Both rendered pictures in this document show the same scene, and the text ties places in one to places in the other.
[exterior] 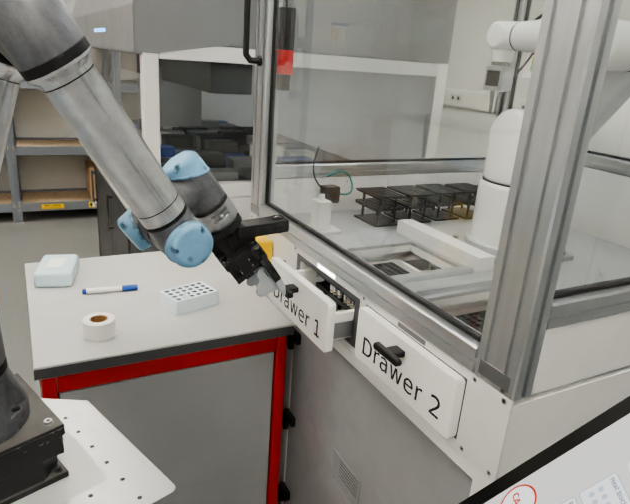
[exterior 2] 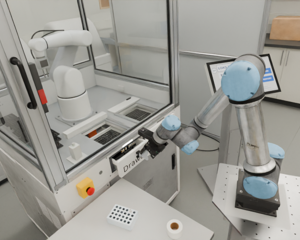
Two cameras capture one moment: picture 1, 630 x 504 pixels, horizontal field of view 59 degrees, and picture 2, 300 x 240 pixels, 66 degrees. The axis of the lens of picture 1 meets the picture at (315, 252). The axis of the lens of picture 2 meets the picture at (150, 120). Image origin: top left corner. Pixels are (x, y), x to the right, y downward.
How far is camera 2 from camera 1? 1.76 m
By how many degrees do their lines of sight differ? 96
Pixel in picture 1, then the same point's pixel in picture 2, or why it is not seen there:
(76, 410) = (218, 199)
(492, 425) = (178, 113)
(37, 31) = not seen: hidden behind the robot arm
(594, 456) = (217, 82)
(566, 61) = (176, 41)
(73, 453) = (231, 186)
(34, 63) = not seen: hidden behind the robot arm
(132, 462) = (221, 174)
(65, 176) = not seen: outside the picture
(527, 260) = (177, 79)
